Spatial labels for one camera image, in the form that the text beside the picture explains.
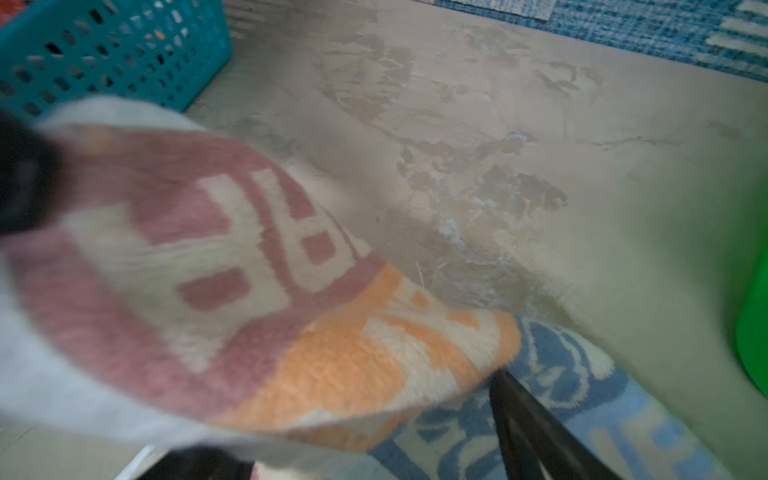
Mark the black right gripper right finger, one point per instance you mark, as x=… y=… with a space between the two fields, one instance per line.
x=532 y=442

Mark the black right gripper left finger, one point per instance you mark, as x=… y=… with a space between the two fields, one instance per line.
x=199 y=463

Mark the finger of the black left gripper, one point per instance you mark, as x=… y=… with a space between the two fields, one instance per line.
x=29 y=166

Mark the multicolour rabbit towel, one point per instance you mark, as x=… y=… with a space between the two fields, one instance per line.
x=184 y=291

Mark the teal plastic basket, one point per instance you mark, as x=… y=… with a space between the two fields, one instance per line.
x=162 y=52

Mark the red pink towel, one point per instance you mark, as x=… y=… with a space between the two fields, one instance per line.
x=9 y=9

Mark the green plastic basket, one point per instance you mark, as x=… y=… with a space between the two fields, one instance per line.
x=751 y=328

